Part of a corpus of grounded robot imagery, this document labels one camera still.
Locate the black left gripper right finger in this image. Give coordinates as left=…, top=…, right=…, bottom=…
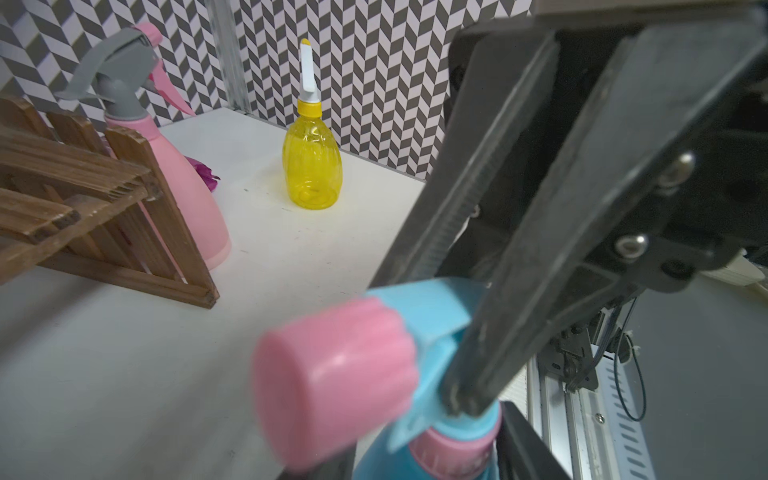
left=496, top=401, right=570, bottom=480

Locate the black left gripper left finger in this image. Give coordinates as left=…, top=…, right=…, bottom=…
left=277, top=444, right=357, bottom=480

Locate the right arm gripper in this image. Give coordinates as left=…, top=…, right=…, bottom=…
left=440, top=4, right=767, bottom=416

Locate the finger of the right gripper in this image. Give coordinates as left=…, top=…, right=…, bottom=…
left=370, top=33, right=560, bottom=287

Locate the blue spray bottle pink cap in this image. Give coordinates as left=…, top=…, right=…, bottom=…
left=252, top=278, right=502, bottom=479

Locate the yellow spray bottle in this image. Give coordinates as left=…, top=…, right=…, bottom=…
left=282, top=38, right=343, bottom=210

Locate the wooden slatted shelf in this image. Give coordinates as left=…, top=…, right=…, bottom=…
left=1, top=97, right=219, bottom=309

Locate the aluminium rail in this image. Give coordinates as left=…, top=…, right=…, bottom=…
left=502, top=302, right=656, bottom=479

